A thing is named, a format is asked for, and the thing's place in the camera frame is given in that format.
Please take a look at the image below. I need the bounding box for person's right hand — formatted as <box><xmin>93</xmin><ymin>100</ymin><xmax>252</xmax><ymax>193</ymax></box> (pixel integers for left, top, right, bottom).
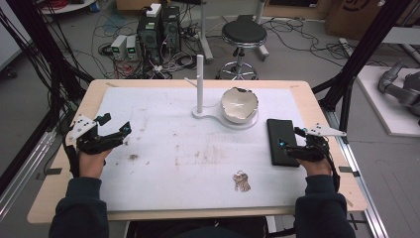
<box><xmin>295</xmin><ymin>157</ymin><xmax>333</xmax><ymax>178</ymax></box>

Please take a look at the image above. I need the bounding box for right hand-held gripper cable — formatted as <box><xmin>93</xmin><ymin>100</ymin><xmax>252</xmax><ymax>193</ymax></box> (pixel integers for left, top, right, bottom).
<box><xmin>324</xmin><ymin>145</ymin><xmax>342</xmax><ymax>193</ymax></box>

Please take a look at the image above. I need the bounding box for white board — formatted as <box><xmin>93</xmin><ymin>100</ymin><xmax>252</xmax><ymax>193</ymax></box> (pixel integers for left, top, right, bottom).
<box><xmin>356</xmin><ymin>64</ymin><xmax>420</xmax><ymax>138</ymax></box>

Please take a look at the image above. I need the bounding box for left hand-held gripper cable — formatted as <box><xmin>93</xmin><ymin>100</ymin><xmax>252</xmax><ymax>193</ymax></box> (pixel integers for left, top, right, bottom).
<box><xmin>62</xmin><ymin>143</ymin><xmax>81</xmax><ymax>179</ymax></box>

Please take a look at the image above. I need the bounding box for black frame strut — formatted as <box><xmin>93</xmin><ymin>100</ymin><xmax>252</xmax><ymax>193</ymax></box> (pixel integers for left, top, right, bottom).
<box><xmin>311</xmin><ymin>0</ymin><xmax>405</xmax><ymax>143</ymax></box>
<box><xmin>4</xmin><ymin>0</ymin><xmax>95</xmax><ymax>133</ymax></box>

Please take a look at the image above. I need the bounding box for white box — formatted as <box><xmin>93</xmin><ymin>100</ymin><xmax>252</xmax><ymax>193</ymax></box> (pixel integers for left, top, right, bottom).
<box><xmin>145</xmin><ymin>3</ymin><xmax>162</xmax><ymax>19</ymax></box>

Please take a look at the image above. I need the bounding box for white metal stand leg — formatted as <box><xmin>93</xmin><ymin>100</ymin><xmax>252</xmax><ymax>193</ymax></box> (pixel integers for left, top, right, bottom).
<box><xmin>197</xmin><ymin>0</ymin><xmax>215</xmax><ymax>63</ymax></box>

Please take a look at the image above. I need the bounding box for person's left hand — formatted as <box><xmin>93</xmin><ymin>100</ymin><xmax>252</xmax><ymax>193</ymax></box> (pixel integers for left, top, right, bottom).
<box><xmin>77</xmin><ymin>148</ymin><xmax>114</xmax><ymax>179</ymax></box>

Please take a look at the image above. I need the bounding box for white foam mat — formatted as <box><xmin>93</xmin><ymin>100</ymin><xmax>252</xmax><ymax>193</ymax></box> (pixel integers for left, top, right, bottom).
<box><xmin>97</xmin><ymin>86</ymin><xmax>310</xmax><ymax>212</ymax></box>

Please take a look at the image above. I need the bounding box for black rectangular case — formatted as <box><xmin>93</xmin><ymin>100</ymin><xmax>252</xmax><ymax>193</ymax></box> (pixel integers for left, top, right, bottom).
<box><xmin>265</xmin><ymin>118</ymin><xmax>302</xmax><ymax>168</ymax></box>

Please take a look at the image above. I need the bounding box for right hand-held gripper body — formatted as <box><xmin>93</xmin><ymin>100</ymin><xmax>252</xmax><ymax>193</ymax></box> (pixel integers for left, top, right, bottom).
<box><xmin>286</xmin><ymin>123</ymin><xmax>348</xmax><ymax>164</ymax></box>

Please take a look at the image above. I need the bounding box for white stand with post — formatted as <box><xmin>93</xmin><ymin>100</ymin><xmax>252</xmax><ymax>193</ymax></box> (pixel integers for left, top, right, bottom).
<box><xmin>183</xmin><ymin>54</ymin><xmax>260</xmax><ymax>131</ymax></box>

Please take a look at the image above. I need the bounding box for cardboard box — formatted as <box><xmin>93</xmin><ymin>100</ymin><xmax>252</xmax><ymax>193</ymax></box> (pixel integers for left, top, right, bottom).
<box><xmin>324</xmin><ymin>0</ymin><xmax>420</xmax><ymax>42</ymax></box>

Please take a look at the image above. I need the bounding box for grey power supply unit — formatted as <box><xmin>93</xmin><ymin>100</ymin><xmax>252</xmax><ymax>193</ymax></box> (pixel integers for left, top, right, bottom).
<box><xmin>125</xmin><ymin>35</ymin><xmax>140</xmax><ymax>61</ymax></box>
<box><xmin>110</xmin><ymin>34</ymin><xmax>129</xmax><ymax>61</ymax></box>

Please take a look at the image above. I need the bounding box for white shell-shaped bowl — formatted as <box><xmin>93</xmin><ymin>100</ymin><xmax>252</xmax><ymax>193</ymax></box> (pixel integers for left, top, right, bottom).
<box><xmin>220</xmin><ymin>86</ymin><xmax>260</xmax><ymax>125</ymax></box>

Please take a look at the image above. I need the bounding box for black computer tower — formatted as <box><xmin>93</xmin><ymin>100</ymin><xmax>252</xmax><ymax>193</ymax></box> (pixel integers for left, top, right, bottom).
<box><xmin>136</xmin><ymin>12</ymin><xmax>164</xmax><ymax>65</ymax></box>
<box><xmin>161</xmin><ymin>5</ymin><xmax>182</xmax><ymax>54</ymax></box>

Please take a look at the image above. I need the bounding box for aluminium rail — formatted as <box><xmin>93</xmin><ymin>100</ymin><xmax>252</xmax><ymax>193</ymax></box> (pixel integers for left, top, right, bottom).
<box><xmin>321</xmin><ymin>107</ymin><xmax>390</xmax><ymax>238</ymax></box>
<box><xmin>0</xmin><ymin>127</ymin><xmax>67</xmax><ymax>222</ymax></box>

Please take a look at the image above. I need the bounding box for tangle of floor cables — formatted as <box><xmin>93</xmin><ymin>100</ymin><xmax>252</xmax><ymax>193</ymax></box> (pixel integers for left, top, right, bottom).
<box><xmin>92</xmin><ymin>13</ymin><xmax>206</xmax><ymax>80</ymax></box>

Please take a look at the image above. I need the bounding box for hand-held gripper cable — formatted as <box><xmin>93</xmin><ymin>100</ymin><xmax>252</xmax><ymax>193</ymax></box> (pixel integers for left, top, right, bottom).
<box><xmin>62</xmin><ymin>143</ymin><xmax>81</xmax><ymax>179</ymax></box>
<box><xmin>324</xmin><ymin>145</ymin><xmax>342</xmax><ymax>193</ymax></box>

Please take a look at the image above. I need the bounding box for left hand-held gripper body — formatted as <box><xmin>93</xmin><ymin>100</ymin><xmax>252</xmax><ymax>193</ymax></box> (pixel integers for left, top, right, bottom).
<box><xmin>67</xmin><ymin>113</ymin><xmax>115</xmax><ymax>156</ymax></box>

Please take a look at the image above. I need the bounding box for black round stool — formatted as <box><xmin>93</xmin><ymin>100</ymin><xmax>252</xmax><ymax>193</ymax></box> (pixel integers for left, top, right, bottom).
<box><xmin>216</xmin><ymin>14</ymin><xmax>269</xmax><ymax>81</ymax></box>

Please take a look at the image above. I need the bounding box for bunch of keys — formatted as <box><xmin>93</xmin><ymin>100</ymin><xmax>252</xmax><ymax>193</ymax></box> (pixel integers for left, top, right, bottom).
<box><xmin>232</xmin><ymin>170</ymin><xmax>252</xmax><ymax>193</ymax></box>

